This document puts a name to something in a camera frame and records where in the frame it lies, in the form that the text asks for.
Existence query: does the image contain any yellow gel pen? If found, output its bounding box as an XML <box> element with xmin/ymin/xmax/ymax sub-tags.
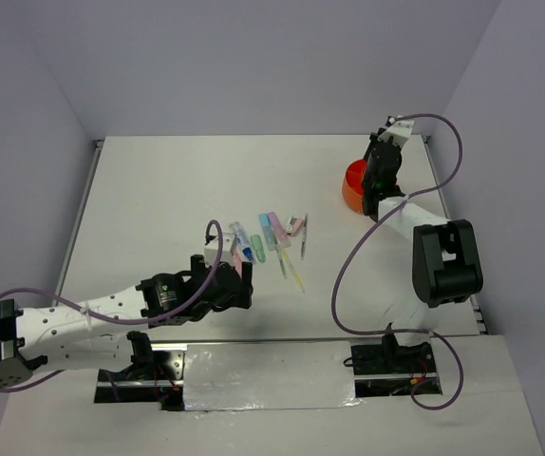
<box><xmin>280</xmin><ymin>246</ymin><xmax>306</xmax><ymax>293</ymax></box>

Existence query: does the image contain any grey pink pen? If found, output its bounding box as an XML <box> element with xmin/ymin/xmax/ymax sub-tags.
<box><xmin>300</xmin><ymin>213</ymin><xmax>309</xmax><ymax>260</ymax></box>

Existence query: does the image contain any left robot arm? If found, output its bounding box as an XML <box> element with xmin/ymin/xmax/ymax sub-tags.
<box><xmin>0</xmin><ymin>255</ymin><xmax>254</xmax><ymax>392</ymax></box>

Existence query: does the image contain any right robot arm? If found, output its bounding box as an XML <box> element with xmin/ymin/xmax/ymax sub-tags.
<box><xmin>361</xmin><ymin>126</ymin><xmax>483</xmax><ymax>371</ymax></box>

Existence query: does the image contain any small pink highlighter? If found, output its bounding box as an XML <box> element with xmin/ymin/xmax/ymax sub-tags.
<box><xmin>233</xmin><ymin>251</ymin><xmax>242</xmax><ymax>276</ymax></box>

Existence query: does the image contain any orange round divided container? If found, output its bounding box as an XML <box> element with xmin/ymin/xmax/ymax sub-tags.
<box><xmin>341</xmin><ymin>159</ymin><xmax>400</xmax><ymax>215</ymax></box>

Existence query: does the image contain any small green highlighter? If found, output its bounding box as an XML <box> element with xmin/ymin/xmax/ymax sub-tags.
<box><xmin>250</xmin><ymin>235</ymin><xmax>266</xmax><ymax>263</ymax></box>

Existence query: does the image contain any light blue highlighter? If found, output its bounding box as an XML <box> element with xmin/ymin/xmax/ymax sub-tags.
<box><xmin>258</xmin><ymin>213</ymin><xmax>276</xmax><ymax>251</ymax></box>

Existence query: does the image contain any pink purple highlighter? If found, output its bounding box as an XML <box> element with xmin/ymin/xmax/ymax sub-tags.
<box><xmin>267</xmin><ymin>212</ymin><xmax>291</xmax><ymax>248</ymax></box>

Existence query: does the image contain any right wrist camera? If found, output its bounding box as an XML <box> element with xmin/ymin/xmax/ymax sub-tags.
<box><xmin>378</xmin><ymin>116</ymin><xmax>415</xmax><ymax>147</ymax></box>

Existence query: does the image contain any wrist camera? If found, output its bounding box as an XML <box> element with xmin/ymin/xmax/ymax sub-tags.
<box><xmin>378</xmin><ymin>116</ymin><xmax>415</xmax><ymax>147</ymax></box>
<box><xmin>203</xmin><ymin>233</ymin><xmax>237</xmax><ymax>266</ymax></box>

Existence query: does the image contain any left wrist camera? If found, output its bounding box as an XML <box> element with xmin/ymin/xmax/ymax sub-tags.
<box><xmin>203</xmin><ymin>233</ymin><xmax>237</xmax><ymax>266</ymax></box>

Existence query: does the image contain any reflective silver base plate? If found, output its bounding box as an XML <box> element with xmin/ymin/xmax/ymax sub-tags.
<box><xmin>183</xmin><ymin>341</ymin><xmax>359</xmax><ymax>411</ymax></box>

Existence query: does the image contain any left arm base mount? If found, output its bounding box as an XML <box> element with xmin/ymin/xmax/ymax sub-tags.
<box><xmin>94</xmin><ymin>331</ymin><xmax>186</xmax><ymax>412</ymax></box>

